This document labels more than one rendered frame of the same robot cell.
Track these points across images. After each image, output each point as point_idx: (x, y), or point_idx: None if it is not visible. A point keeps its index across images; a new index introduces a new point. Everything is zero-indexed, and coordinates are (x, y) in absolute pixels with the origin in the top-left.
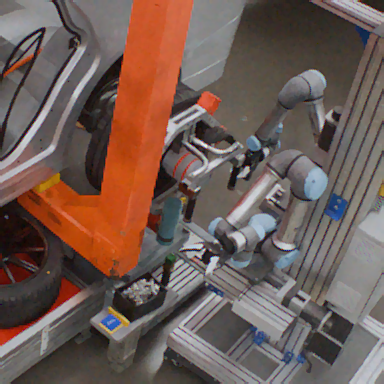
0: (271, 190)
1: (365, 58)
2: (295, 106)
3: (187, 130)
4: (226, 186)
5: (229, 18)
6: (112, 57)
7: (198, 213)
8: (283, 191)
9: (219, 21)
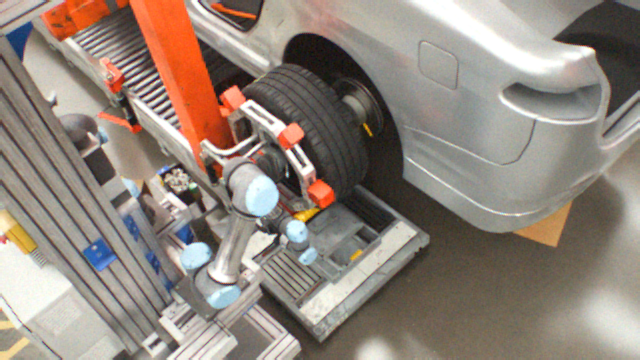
0: (247, 260)
1: None
2: None
3: (252, 124)
4: (450, 348)
5: (475, 148)
6: (297, 24)
7: (397, 311)
8: (245, 274)
9: (453, 133)
